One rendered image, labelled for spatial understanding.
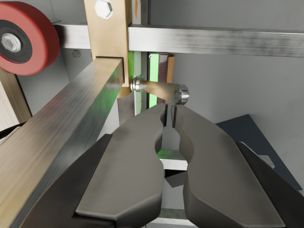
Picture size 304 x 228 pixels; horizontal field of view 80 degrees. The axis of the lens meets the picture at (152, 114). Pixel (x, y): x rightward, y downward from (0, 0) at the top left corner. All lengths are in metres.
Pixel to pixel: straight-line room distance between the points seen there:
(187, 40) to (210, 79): 0.99
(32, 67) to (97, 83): 0.11
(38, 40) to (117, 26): 0.09
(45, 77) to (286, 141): 1.63
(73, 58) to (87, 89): 0.40
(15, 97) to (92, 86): 0.18
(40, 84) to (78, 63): 0.13
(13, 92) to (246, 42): 0.33
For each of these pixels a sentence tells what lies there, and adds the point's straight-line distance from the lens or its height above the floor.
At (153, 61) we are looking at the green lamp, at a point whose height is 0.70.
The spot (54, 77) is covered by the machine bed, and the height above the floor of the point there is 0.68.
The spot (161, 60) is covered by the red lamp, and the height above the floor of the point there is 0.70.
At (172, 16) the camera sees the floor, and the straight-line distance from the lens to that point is 1.12.
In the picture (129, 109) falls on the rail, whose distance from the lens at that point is 0.49.
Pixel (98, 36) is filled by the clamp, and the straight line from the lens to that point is 0.26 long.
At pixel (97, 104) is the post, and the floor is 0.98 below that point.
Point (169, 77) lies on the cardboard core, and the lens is 1.12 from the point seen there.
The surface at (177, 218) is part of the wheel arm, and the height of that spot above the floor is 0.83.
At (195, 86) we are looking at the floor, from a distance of 1.24.
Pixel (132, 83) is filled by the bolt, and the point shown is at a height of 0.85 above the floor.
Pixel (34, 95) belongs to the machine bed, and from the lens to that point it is 0.47.
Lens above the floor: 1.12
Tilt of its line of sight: 57 degrees down
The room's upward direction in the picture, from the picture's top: 174 degrees counter-clockwise
